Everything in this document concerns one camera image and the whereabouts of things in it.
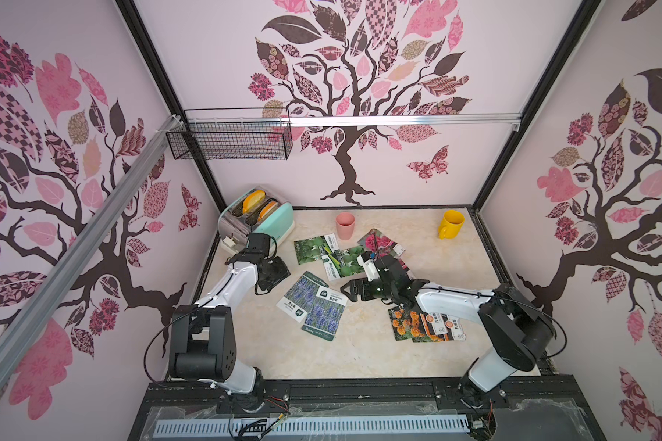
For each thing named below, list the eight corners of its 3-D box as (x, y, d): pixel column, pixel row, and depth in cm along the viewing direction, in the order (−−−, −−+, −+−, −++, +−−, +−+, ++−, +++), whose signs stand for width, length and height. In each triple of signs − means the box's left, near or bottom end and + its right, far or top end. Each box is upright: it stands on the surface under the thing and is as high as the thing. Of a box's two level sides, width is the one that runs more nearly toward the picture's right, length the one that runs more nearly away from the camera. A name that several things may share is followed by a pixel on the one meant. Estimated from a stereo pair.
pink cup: (336, 240, 111) (335, 226, 104) (336, 226, 115) (336, 212, 109) (354, 240, 111) (355, 226, 104) (354, 226, 115) (354, 212, 109)
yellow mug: (436, 241, 111) (443, 227, 104) (439, 223, 118) (445, 208, 110) (455, 246, 110) (463, 231, 102) (456, 227, 116) (464, 212, 109)
